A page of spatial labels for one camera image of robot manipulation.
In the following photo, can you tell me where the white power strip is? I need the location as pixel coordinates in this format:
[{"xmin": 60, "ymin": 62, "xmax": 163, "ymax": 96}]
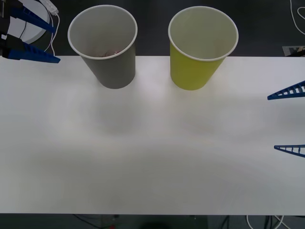
[{"xmin": 39, "ymin": 0, "xmax": 60, "ymax": 14}]

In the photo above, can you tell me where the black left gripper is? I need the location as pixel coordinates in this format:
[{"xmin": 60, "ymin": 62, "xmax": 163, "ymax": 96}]
[{"xmin": 0, "ymin": 0, "xmax": 61, "ymax": 63}]

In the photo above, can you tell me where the yellow-green plastic bin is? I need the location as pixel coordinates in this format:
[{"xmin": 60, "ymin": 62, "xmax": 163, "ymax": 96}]
[{"xmin": 168, "ymin": 6, "xmax": 239, "ymax": 91}]

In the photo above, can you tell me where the white looped cable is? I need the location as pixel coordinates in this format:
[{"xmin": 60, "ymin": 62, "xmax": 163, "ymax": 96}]
[{"xmin": 290, "ymin": 0, "xmax": 305, "ymax": 34}]

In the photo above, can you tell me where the grey plastic bin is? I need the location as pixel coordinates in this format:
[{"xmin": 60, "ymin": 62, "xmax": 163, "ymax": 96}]
[{"xmin": 67, "ymin": 5, "xmax": 138, "ymax": 89}]

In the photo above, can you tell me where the thin white power cable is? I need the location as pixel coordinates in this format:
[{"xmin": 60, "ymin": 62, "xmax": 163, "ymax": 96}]
[{"xmin": 44, "ymin": 10, "xmax": 60, "ymax": 57}]

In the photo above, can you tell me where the white floor cable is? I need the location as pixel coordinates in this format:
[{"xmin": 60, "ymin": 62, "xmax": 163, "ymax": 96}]
[{"xmin": 246, "ymin": 214, "xmax": 286, "ymax": 229}]

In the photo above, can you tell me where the white round base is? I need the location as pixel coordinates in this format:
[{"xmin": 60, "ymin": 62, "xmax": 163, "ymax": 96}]
[{"xmin": 8, "ymin": 0, "xmax": 52, "ymax": 45}]

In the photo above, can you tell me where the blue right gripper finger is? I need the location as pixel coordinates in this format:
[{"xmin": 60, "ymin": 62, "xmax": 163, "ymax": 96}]
[
  {"xmin": 267, "ymin": 80, "xmax": 305, "ymax": 101},
  {"xmin": 274, "ymin": 144, "xmax": 305, "ymax": 158}
]

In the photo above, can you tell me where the printed marker sheet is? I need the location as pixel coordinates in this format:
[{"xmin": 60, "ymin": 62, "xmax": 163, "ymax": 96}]
[{"xmin": 282, "ymin": 45, "xmax": 305, "ymax": 57}]

